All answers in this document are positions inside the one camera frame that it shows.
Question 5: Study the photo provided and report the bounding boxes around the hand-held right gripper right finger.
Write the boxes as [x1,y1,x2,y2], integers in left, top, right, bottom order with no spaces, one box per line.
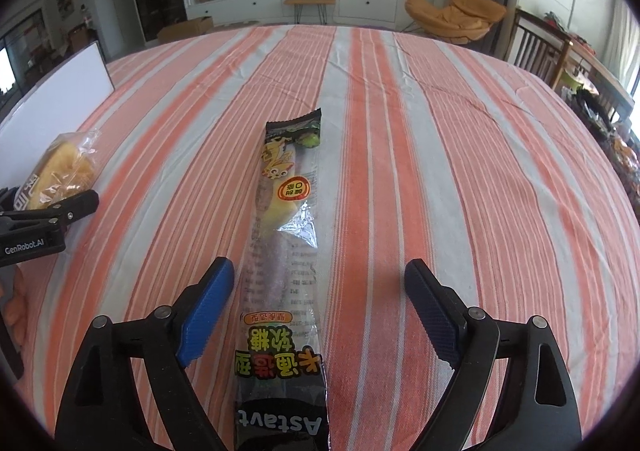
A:
[404,258,583,451]

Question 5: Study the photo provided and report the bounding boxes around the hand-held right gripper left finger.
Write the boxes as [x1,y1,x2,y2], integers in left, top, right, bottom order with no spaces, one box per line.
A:
[54,256,236,451]

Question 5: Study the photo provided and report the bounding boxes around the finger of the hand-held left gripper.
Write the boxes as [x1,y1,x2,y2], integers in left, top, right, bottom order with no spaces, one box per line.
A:
[0,187,23,213]
[0,188,100,234]

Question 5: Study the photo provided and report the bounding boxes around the bagged bread loaf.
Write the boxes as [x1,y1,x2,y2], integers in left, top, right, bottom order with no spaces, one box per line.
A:
[14,130,101,211]

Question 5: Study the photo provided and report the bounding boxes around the long black candy packet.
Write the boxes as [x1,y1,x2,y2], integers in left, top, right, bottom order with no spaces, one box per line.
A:
[234,110,331,451]

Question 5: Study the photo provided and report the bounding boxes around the white board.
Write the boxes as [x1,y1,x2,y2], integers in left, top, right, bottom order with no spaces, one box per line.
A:
[0,42,116,152]

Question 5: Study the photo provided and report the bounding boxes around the person's left hand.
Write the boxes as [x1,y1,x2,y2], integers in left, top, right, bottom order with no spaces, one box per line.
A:
[2,263,29,352]

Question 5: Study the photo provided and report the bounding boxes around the orange striped tablecloth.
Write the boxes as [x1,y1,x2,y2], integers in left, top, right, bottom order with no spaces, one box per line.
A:
[10,24,640,451]

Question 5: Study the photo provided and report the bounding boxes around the brown cardboard box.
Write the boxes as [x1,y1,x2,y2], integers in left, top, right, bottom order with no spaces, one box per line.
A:
[157,16,214,43]

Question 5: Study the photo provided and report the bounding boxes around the white TV cabinet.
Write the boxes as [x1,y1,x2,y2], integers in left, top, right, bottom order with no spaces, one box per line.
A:
[186,0,398,24]

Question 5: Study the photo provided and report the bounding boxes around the cluttered wooden bench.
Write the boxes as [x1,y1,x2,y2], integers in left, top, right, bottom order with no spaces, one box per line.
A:
[545,11,640,132]

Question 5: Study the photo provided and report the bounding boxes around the dark wooden chair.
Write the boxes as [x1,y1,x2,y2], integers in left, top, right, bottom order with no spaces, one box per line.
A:
[504,8,573,87]

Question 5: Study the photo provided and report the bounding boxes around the orange lounge chair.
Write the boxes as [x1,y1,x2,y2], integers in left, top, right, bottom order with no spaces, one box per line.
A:
[404,0,508,43]

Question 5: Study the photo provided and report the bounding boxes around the wooden stool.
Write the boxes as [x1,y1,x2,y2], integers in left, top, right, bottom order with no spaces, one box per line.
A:
[284,0,336,24]

